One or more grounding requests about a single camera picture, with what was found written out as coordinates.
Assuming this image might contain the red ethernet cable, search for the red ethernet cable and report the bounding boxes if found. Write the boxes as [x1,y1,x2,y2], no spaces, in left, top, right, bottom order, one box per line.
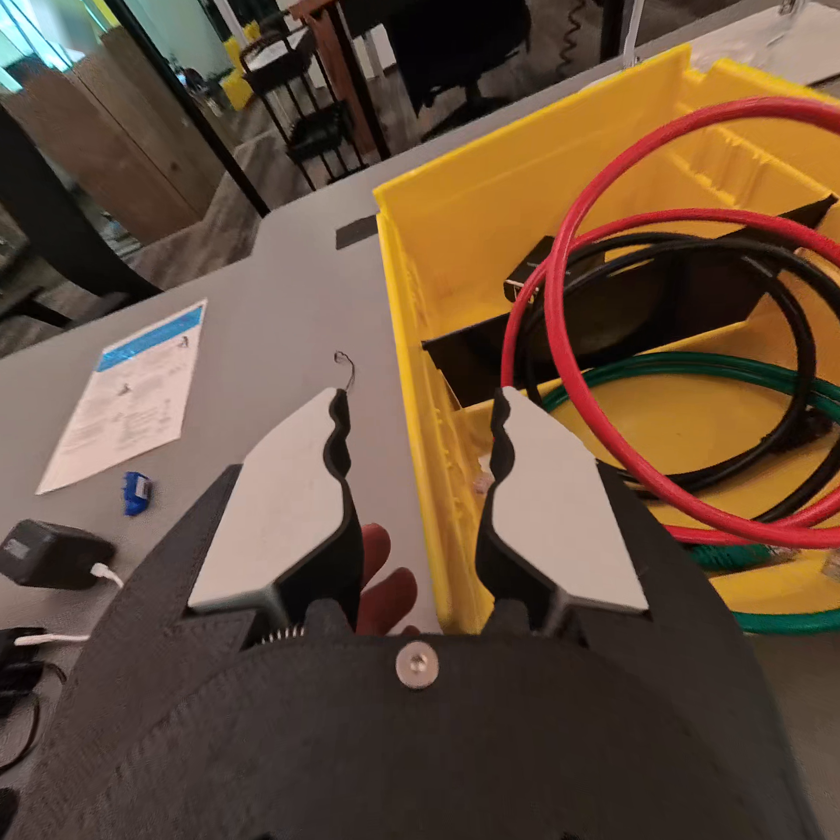
[500,97,840,551]

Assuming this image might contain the person's left hand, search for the person's left hand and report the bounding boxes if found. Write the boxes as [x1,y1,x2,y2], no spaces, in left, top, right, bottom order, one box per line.
[357,523,421,637]

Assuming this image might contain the brown plywood crate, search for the brown plywood crate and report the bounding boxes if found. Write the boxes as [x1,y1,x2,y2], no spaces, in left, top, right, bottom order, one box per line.
[0,26,227,245]

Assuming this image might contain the small blue connector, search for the small blue connector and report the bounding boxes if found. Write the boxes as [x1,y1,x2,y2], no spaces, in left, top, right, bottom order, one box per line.
[121,471,156,517]

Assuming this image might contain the black power adapter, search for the black power adapter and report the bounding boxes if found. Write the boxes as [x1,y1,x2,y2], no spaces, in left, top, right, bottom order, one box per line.
[0,518,118,592]

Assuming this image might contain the black wire rack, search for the black wire rack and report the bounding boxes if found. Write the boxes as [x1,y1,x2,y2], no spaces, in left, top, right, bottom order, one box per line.
[239,29,368,193]

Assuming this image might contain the small yellow bins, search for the small yellow bins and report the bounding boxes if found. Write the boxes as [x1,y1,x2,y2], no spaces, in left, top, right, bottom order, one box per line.
[222,20,261,114]

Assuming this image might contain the black ethernet port adapter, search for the black ethernet port adapter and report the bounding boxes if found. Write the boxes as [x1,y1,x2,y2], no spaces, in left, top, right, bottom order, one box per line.
[504,235,578,304]

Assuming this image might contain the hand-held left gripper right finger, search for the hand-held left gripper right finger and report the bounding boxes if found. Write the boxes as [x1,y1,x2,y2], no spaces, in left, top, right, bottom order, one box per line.
[474,386,652,632]

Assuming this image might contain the black coiled cable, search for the black coiled cable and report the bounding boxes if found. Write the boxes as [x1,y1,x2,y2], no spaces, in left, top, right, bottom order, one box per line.
[556,0,587,78]

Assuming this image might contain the green ethernet cable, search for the green ethernet cable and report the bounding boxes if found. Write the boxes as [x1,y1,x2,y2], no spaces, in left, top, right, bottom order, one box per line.
[538,351,840,636]

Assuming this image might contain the black frame post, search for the black frame post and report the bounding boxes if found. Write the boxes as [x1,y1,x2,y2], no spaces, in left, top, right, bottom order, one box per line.
[105,0,271,217]

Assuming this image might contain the black bin divider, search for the black bin divider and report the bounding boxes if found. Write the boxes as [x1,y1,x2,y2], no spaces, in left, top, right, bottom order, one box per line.
[420,196,840,409]

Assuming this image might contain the wooden table black frame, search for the wooden table black frame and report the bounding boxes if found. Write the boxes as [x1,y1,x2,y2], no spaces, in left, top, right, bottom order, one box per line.
[289,0,389,161]

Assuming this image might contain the white leaflet blue header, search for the white leaflet blue header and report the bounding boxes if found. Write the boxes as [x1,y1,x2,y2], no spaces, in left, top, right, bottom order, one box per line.
[36,298,208,496]

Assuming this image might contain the black device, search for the black device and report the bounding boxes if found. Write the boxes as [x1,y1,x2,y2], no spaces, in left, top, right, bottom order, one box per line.
[0,626,48,719]

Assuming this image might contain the black office chair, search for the black office chair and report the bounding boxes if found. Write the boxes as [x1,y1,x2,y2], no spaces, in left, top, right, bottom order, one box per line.
[387,0,534,120]

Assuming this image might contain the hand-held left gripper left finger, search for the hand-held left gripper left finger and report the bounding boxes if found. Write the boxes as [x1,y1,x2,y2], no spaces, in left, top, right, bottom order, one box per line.
[187,387,366,632]

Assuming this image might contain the yellow plastic bin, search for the yellow plastic bin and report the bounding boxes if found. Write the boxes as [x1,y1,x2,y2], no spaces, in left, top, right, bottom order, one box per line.
[373,42,840,636]

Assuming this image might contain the black tape patch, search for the black tape patch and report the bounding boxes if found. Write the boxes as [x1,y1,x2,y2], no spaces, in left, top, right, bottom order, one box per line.
[335,214,382,252]

